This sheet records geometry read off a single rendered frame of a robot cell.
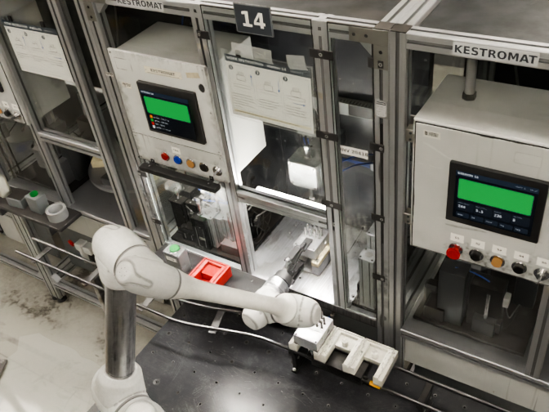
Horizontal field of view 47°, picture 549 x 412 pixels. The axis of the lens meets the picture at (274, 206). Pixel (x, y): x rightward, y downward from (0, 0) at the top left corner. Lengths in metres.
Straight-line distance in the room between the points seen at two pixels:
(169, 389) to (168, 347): 0.20
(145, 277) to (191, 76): 0.67
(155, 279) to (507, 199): 0.99
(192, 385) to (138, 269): 0.84
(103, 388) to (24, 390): 1.46
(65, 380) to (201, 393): 1.29
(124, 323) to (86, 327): 1.75
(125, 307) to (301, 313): 0.57
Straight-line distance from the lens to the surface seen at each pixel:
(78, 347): 3.79
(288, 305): 2.13
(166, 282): 1.88
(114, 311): 2.10
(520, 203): 1.74
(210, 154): 2.23
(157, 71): 2.18
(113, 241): 1.96
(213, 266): 2.57
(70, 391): 3.61
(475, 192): 1.76
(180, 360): 2.64
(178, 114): 2.18
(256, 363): 2.57
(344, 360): 2.35
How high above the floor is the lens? 2.72
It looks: 39 degrees down
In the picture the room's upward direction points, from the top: 8 degrees counter-clockwise
